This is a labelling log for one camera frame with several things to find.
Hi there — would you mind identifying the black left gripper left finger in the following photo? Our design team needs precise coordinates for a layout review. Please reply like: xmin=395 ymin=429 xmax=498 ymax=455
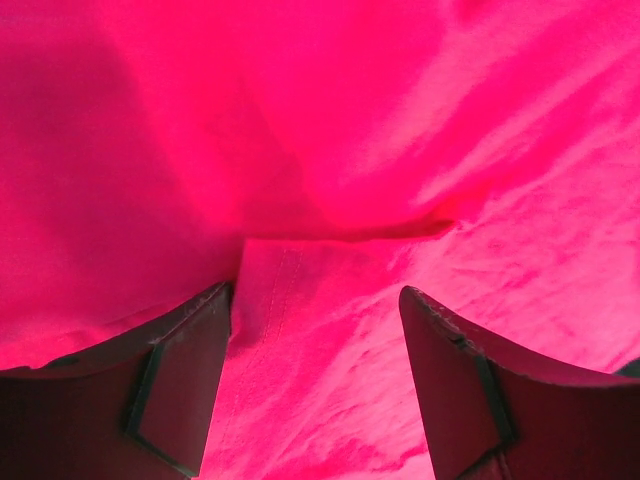
xmin=1 ymin=283 xmax=232 ymax=479

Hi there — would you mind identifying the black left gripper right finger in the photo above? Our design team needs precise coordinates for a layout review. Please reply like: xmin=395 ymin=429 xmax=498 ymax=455
xmin=399 ymin=286 xmax=639 ymax=479

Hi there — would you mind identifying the red t shirt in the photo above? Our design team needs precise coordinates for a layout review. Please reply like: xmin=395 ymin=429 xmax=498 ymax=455
xmin=1 ymin=1 xmax=639 ymax=479

